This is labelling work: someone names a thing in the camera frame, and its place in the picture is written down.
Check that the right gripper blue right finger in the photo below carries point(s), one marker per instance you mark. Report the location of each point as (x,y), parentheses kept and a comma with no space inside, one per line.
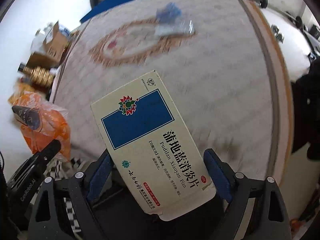
(221,174)

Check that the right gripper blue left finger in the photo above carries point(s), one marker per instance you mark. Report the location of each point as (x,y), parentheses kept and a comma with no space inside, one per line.
(98,177)

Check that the blue crumpled wrapper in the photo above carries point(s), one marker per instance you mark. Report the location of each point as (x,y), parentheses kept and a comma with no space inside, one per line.
(168,14)

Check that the brown cardboard box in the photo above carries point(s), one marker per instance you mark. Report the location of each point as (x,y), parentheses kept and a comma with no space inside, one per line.
(55,43)

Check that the clear silver plastic wrapper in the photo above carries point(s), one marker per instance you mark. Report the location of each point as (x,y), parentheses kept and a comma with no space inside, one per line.
(177,28)

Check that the gold foil cans stack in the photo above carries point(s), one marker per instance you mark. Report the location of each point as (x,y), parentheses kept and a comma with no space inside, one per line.
(38,75)

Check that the black snack packet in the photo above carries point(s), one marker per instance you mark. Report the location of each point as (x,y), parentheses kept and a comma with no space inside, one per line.
(30,117)

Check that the orange plastic bag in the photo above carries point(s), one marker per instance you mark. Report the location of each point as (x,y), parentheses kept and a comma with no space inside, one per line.
(53,124)

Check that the patterned tablecloth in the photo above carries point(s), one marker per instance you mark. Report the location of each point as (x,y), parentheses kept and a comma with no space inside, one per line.
(228,80)

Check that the checkered black white cloth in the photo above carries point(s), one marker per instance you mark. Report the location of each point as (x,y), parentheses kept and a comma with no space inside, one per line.
(59,170)

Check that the black dumbbell weight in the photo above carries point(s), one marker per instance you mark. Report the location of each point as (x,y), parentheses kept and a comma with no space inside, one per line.
(263,3)

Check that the beige blue medicine box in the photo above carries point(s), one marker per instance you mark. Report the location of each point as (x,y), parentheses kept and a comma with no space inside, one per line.
(152,148)

